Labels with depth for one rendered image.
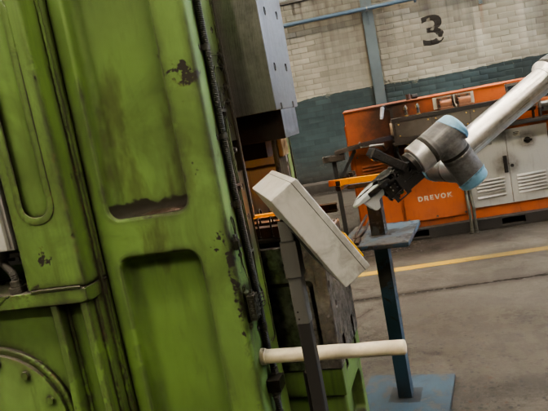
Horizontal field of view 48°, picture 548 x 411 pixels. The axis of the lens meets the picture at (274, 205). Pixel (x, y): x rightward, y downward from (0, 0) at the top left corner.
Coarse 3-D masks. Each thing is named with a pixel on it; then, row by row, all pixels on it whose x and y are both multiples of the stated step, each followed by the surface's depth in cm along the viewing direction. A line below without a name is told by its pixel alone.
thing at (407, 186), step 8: (408, 160) 173; (392, 168) 173; (408, 168) 174; (416, 168) 172; (376, 176) 177; (384, 176) 172; (392, 176) 171; (400, 176) 174; (408, 176) 174; (416, 176) 174; (424, 176) 174; (392, 184) 172; (400, 184) 172; (408, 184) 174; (416, 184) 174; (384, 192) 177; (392, 192) 173; (400, 192) 174; (408, 192) 172; (392, 200) 176; (400, 200) 172
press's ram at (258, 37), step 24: (216, 0) 196; (240, 0) 194; (264, 0) 202; (240, 24) 195; (264, 24) 198; (240, 48) 197; (264, 48) 195; (240, 72) 198; (264, 72) 196; (288, 72) 219; (240, 96) 200; (264, 96) 198; (288, 96) 214
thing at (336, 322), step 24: (264, 264) 210; (312, 264) 206; (288, 288) 213; (312, 288) 209; (336, 288) 218; (288, 312) 215; (312, 312) 213; (336, 312) 212; (288, 336) 217; (336, 336) 209; (336, 360) 210
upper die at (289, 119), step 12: (288, 108) 212; (240, 120) 207; (252, 120) 205; (264, 120) 204; (276, 120) 203; (288, 120) 210; (240, 132) 207; (252, 132) 206; (264, 132) 205; (276, 132) 204; (288, 132) 207
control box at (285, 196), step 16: (272, 176) 166; (288, 176) 151; (256, 192) 170; (272, 192) 147; (288, 192) 142; (304, 192) 143; (272, 208) 157; (288, 208) 143; (304, 208) 143; (320, 208) 144; (288, 224) 152; (304, 224) 144; (320, 224) 144; (304, 240) 144; (320, 240) 145; (336, 240) 145; (320, 256) 145; (336, 256) 146; (352, 256) 146; (336, 272) 146; (352, 272) 147
